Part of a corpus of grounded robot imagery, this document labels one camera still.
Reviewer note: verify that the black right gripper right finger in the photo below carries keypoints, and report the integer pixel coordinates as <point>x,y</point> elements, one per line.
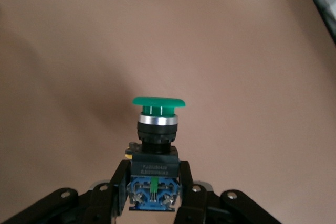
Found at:
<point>186,179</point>

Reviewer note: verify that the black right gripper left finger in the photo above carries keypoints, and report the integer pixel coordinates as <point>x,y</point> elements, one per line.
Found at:
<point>119,179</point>

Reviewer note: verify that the green mushroom push button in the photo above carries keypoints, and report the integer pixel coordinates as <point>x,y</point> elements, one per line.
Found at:
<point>157,127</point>

